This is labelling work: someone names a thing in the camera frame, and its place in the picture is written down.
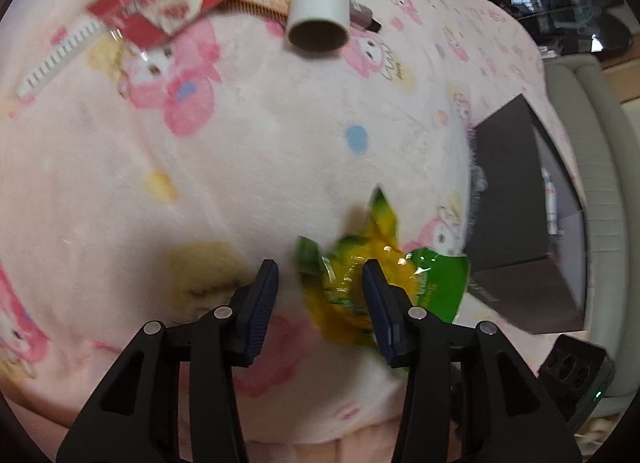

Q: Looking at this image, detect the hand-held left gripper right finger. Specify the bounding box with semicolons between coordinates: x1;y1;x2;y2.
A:
361;259;583;463

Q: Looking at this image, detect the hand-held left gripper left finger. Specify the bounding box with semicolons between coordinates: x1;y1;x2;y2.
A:
56;259;280;463

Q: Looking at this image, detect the yellow green snack packet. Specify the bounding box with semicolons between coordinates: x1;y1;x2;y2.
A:
295;186;472;346

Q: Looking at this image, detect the dark grey cardboard box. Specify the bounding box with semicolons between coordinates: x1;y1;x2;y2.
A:
465;93;588;335

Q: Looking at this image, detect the pink cartoon printed blanket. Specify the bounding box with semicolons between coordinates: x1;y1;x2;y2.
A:
0;0;596;463

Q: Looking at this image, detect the grey sofa edge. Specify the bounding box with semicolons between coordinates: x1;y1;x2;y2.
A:
542;54;640;399

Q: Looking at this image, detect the white toothed comb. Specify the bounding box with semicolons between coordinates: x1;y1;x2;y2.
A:
15;13;108;100

